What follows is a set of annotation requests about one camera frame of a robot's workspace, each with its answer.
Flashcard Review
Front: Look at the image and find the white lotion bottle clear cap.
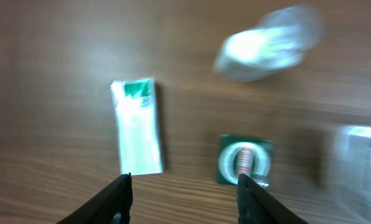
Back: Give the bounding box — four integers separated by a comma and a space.
214, 4, 324, 82

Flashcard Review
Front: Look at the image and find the green Zam-Buk tin box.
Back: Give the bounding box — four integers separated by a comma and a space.
217, 134, 273, 188

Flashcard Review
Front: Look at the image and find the white green medicine box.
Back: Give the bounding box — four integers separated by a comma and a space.
111, 78, 164, 175

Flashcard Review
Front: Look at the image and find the clear plastic container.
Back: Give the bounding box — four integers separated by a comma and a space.
326, 126, 371, 223

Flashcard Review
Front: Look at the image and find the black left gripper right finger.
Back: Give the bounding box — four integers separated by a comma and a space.
237, 174, 308, 224

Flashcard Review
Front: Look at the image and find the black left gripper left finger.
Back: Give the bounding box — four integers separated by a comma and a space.
57, 173, 133, 224

